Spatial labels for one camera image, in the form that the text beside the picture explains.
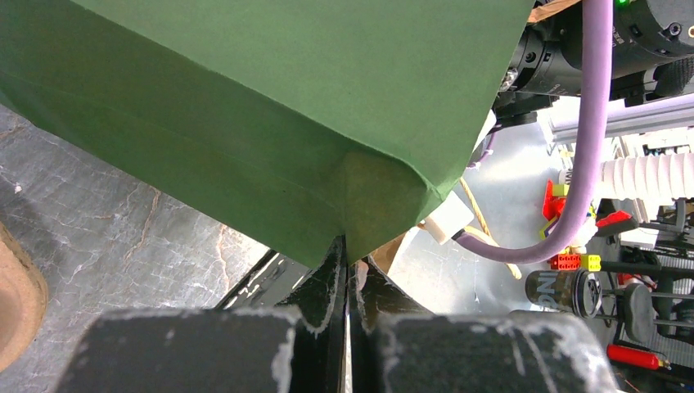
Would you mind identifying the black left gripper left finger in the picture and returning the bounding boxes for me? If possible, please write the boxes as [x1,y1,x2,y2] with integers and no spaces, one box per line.
[56,237,346,392]

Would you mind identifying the white corrugated hose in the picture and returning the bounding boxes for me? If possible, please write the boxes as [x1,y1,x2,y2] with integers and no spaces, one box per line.
[558,151,694,201]

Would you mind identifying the red handled tool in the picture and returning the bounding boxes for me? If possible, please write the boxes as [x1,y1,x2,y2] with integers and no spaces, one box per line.
[606,344,671,370]

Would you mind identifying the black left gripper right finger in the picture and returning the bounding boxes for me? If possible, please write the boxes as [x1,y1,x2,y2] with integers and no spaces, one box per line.
[347,260,619,392]

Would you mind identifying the green paper bag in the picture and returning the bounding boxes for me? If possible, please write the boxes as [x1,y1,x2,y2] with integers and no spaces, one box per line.
[1,1,533,267]

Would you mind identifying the colourful toy bricks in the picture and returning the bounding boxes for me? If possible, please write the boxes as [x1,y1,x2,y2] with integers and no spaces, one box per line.
[539,180,638,272]

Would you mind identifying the brown cardboard cup carrier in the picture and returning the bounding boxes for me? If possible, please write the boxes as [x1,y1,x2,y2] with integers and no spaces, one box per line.
[1,226,48,370]

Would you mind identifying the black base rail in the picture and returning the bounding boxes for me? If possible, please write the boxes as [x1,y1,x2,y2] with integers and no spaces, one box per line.
[214,250,311,310]

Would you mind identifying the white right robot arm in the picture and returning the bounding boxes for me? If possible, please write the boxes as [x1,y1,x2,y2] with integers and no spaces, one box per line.
[492,0,693,125]

